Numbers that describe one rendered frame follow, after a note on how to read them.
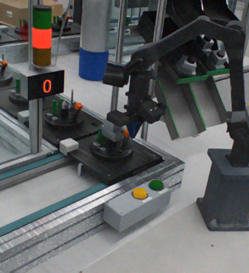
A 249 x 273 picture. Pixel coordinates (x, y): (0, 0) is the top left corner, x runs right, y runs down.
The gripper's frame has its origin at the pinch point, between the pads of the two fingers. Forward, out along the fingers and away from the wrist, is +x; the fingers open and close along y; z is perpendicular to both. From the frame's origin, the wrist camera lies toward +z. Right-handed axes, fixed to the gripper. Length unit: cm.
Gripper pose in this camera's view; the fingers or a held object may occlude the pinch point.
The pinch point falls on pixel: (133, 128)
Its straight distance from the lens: 124.5
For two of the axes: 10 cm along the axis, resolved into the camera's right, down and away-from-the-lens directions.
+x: -1.2, 8.8, 4.7
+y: 7.0, -2.6, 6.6
